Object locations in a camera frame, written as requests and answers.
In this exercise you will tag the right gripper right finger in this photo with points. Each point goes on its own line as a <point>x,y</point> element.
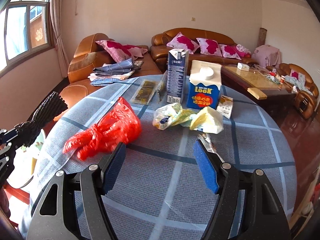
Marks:
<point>263,216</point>

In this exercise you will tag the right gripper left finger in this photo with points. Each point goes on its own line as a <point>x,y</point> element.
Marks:
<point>55,216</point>

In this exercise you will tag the black foam net sleeve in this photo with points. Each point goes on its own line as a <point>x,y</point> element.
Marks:
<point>51,107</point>

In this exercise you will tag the red plastic bag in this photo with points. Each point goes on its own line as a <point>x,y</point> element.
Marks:
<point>118,125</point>

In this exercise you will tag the yellow white plastic bag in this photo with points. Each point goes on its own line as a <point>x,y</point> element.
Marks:
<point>207,120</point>

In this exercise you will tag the clear plastic wrapper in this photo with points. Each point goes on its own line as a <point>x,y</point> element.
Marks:
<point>208,142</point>

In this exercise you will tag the round metal basin bin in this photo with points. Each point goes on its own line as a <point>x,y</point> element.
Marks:
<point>25,161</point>

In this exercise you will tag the orange leather chaise sofa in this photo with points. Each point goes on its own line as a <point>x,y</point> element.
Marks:
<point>100,61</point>

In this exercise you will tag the folded blue plaid clothes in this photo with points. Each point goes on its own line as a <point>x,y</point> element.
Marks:
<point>114,73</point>

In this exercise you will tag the small white paper packet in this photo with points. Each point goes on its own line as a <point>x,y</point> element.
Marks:
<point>225,106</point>

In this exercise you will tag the wooden coffee table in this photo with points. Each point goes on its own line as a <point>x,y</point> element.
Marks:
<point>255,86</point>

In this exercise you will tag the pink pillow on chaise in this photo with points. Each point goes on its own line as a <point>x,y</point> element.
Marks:
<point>121,52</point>

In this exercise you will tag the clear packet strip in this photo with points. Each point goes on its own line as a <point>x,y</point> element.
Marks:
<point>145,92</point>
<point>162,87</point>

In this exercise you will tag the brown leather armchair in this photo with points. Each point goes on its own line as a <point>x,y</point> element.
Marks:
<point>297,80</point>

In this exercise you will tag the blue Look milk carton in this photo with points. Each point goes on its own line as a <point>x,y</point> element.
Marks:
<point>204,85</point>

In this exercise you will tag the dark blue milk carton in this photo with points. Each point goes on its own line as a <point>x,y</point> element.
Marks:
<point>177,70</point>

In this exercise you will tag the beige curtain right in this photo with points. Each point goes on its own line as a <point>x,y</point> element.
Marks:
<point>55,15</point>

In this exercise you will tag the pink cloth covered object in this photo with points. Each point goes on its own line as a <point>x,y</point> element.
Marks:
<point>267,55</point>

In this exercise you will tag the pink floral pillow right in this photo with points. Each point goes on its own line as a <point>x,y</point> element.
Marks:
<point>229,52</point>

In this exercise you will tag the pink floral pillow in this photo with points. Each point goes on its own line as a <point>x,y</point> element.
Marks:
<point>209,47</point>
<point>182,42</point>
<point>229,52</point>

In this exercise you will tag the pink floral pillow middle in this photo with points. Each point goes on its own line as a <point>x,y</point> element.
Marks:
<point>209,47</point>

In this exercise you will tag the pink floral pillow left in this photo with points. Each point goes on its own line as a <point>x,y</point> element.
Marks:
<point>182,42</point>

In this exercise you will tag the window with brown frame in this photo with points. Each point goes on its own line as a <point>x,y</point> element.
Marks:
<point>26,31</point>

